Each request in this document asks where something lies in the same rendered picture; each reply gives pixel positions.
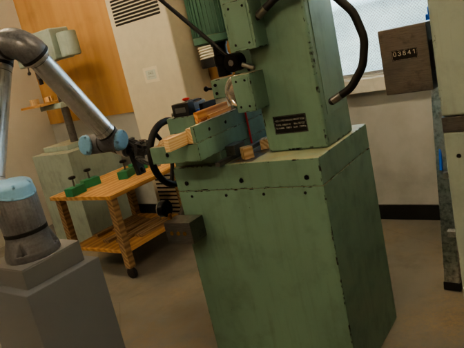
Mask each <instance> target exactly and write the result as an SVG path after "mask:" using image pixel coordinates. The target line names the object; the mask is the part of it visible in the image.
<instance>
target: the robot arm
mask: <svg viewBox="0 0 464 348"><path fill-rule="evenodd" d="M14 60H17V61H19V62H20V63H21V64H22V65H23V66H24V67H26V68H32V69H33V70H34V71H35V72H36V73H37V74H38V75H39V76H40V77H41V79H42V80H43V81H44V82H45V83H46V84H47V85H48V86H49V87H50V88H51V89H52V90H53V91H54V92H55V94H56V95H57V96H58V97H59V98H60V99H61V100H62V101H63V102H64V103H65V104H66V105H67V106H68V107H69V109H71V111H72V112H74V114H76V116H78V118H80V120H81V121H82V122H83V123H84V124H85V125H86V126H87V127H88V128H89V129H90V130H91V131H92V132H93V133H94V134H92V135H83V136H81V137H80V138H79V141H78V147H79V150H80V152H81V153H82V154H83V155H93V154H98V153H107V152H112V153H116V154H118V155H122V156H124V157H128V156H129V157H130V160H131V162H132V164H133V167H134V169H135V172H136V175H141V174H143V173H145V172H146V169H145V168H144V164H145V165H149V163H148V158H147V141H148V140H146V139H142V140H139V141H138V140H136V139H135V138H134V137H131V138H129V137H128V135H127V133H126V131H124V130H122V129H119V130H117V129H116V127H115V126H114V125H113V124H112V123H110V122H109V120H108V119H107V118H106V117H105V116H104V115H103V113H102V112H101V111H100V110H99V109H98V108H97V107H96V105H94V103H92V102H91V100H90V99H89V98H88V97H87V96H86V95H85V94H84V92H83V91H82V90H81V89H80V88H79V86H78V85H77V84H76V83H75V82H74V81H73V80H72V79H71V78H70V77H69V76H68V75H67V74H66V72H65V71H64V70H63V69H62V68H61V67H60V65H59V64H58V63H57V62H56V61H55V60H54V59H53V58H52V57H51V56H50V55H49V54H48V47H47V45H46V44H45V43H44V42H43V41H42V40H40V38H38V37H36V36H35V35H33V34H32V33H30V32H27V31H25V30H22V29H19V28H4V29H2V30H0V229H1V232H2V234H3V237H4V240H5V255H4V258H5V261H6V264H7V265H10V266H17V265H22V264H27V263H30V262H34V261H36V260H40V259H42V258H44V257H46V256H48V255H50V254H51V253H54V252H55V251H56V250H57V249H58V248H59V247H60V246H61V243H60V241H59V238H58V237H57V236H56V235H55V233H54V232H53V231H52V230H51V229H50V227H49V226H48V223H47V220H46V216H45V214H44V210H43V209H42V206H41V202H40V200H39V196H38V194H37V189H36V187H35V185H34V183H33V181H32V179H31V178H29V177H26V176H19V177H11V178H8V179H6V158H7V147H8V127H9V117H10V97H11V86H12V71H13V67H14Z"/></svg>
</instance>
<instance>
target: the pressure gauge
mask: <svg viewBox="0 0 464 348"><path fill-rule="evenodd" d="M172 211H173V206H172V204H171V202H170V201H168V200H160V201H159V202H158V203H157V204H156V213H157V215H158V216H160V217H161V218H162V217H167V218H168V220H170V219H172V215H171V213H172Z"/></svg>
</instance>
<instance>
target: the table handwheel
mask: <svg viewBox="0 0 464 348"><path fill-rule="evenodd" d="M168 118H170V117H165V118H163V119H161V120H159V121H158V122H157V123H156V124H155V125H154V126H153V127H152V129H151V131H150V134H149V136H148V141H147V158H148V163H149V166H150V168H151V170H152V172H153V175H154V176H155V177H156V178H157V180H158V181H159V182H161V183H162V184H163V185H165V186H168V187H177V182H176V180H174V171H173V168H174V163H172V164H170V168H171V170H170V179H169V180H168V179H167V178H165V177H164V176H163V175H162V174H161V172H160V170H159V169H158V167H157V165H156V164H155V165H154V164H153V160H152V157H151V152H150V148H151V147H154V144H155V138H157V139H158V140H159V141H160V140H162V138H161V137H160V135H159V134H158V131H159V130H160V128H161V127H163V126H164V125H166V124H167V119H168Z"/></svg>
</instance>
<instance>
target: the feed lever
mask: <svg viewBox="0 0 464 348"><path fill-rule="evenodd" d="M158 1H159V2H160V3H162V4H163V5H164V6H166V7H167V8H168V9H169V10H170V11H171V12H172V13H173V14H175V15H176V16H177V17H179V18H180V19H181V20H182V21H183V22H184V23H185V24H187V25H188V26H189V27H190V28H192V29H193V30H194V31H195V32H196V33H197V34H198V35H200V36H201V37H202V38H203V39H205V40H206V41H207V42H208V43H210V44H211V45H212V46H213V47H214V48H215V49H216V50H218V51H219V52H220V53H222V54H223V55H224V56H225V58H224V67H225V68H226V70H227V71H229V72H231V73H233V72H236V71H239V70H242V69H243V68H248V69H250V70H255V66H254V65H251V64H248V63H246V62H247V61H246V58H245V56H244V55H243V54H242V53H241V52H233V53H230V54H228V53H227V52H226V51H224V50H223V49H222V48H221V47H219V46H218V45H217V44H216V43H215V42H214V41H212V40H211V39H210V38H209V37H207V36H206V35H205V34H204V33H203V32H202V31H201V30H199V29H198V28H197V27H196V26H194V25H193V24H192V23H191V22H190V21H189V20H188V19H186V18H185V17H184V16H182V15H181V14H180V13H179V12H178V11H177V10H176V9H174V8H173V7H172V6H171V5H169V4H168V3H167V2H166V1H165V0H158Z"/></svg>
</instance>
